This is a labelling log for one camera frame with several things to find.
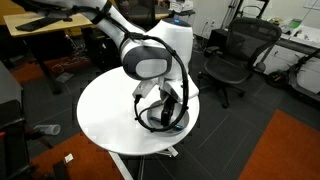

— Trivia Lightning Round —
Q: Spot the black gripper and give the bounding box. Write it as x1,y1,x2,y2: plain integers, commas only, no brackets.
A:
161,97,176,126

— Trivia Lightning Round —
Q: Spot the blue teal marker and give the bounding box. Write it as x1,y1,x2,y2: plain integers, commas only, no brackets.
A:
150,116,184,131

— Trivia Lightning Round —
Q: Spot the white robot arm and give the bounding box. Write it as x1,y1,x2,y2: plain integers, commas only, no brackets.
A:
13,0,198,131

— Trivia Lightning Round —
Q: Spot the grey bowl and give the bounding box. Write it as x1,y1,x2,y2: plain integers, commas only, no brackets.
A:
146,100,189,135

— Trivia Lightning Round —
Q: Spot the round white table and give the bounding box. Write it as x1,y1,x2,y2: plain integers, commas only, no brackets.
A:
77,67,200,156

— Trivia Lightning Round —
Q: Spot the black mesh office chair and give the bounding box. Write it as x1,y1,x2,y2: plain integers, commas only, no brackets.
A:
198,17,282,108

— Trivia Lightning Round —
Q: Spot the black scooter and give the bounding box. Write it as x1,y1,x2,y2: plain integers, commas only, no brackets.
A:
266,48,320,101

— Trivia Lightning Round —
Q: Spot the clear plastic bottle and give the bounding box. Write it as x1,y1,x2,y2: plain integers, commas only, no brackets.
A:
34,124,61,136

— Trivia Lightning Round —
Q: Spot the black keyboard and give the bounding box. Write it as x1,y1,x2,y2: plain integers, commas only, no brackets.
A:
16,17,59,32

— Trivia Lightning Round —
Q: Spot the black cabinet left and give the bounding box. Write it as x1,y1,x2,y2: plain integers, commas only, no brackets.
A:
0,62,32,180

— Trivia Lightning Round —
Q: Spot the wooden desk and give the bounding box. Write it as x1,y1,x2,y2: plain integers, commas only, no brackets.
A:
3,11,169,38

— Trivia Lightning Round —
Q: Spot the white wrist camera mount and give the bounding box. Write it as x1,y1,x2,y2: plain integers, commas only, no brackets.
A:
132,80,156,98

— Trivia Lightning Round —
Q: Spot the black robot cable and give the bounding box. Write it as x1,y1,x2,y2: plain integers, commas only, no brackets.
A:
59,3,190,133

